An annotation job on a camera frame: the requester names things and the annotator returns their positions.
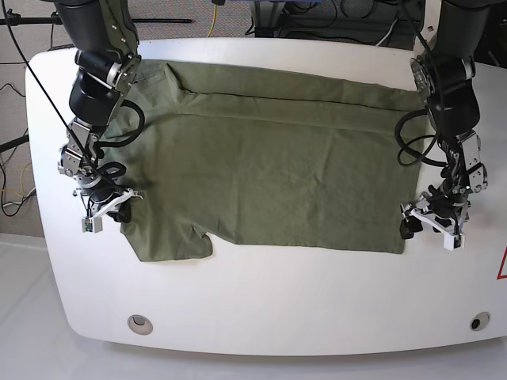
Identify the red triangle sticker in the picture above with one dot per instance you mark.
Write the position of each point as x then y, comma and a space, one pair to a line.
502, 271

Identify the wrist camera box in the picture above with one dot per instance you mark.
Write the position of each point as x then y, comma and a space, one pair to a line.
453, 242
92, 225

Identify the black tripod bar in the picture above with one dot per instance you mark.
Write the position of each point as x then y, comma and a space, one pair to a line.
15, 19

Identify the left table grommet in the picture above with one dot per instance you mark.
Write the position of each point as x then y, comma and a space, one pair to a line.
140, 325

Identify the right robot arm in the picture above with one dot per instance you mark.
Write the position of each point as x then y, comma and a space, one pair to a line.
107, 57

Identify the table grommet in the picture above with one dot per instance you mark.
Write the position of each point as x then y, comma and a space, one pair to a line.
480, 321
140, 325

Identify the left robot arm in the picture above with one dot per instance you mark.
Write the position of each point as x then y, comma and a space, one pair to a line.
443, 75

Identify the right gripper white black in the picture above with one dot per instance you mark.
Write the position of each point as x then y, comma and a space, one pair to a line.
116, 206

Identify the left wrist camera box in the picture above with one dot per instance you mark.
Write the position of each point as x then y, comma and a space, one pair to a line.
453, 242

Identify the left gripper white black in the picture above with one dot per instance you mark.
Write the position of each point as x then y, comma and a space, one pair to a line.
441, 213

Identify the right table grommet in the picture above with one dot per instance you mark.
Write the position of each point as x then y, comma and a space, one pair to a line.
480, 321

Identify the olive green T-shirt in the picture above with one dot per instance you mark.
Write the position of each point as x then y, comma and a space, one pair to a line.
263, 157

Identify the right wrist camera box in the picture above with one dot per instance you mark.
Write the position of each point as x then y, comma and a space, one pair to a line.
92, 225

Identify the black stand leg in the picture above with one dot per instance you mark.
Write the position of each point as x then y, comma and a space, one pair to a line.
14, 143

